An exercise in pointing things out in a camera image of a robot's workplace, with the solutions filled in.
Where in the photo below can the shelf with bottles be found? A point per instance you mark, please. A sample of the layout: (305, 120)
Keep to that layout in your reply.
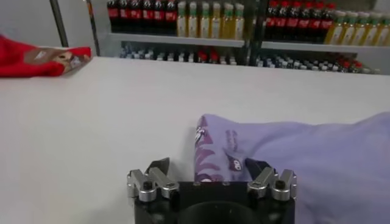
(304, 47)

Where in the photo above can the yellow tea bottle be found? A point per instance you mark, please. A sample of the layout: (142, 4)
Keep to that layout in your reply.
(382, 33)
(227, 25)
(204, 24)
(371, 32)
(347, 31)
(335, 30)
(216, 25)
(359, 32)
(192, 23)
(239, 26)
(182, 22)

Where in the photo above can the open beverage cooler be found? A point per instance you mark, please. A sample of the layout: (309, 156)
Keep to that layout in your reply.
(170, 39)

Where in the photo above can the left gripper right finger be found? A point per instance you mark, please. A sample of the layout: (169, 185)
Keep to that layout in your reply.
(274, 187)

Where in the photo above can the red T-shirt bear print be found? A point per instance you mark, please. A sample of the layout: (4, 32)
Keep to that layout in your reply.
(24, 61)

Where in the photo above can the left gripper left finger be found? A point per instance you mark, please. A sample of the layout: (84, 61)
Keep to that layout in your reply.
(152, 188)

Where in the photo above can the purple T-shirt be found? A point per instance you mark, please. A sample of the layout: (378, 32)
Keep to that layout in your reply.
(304, 158)

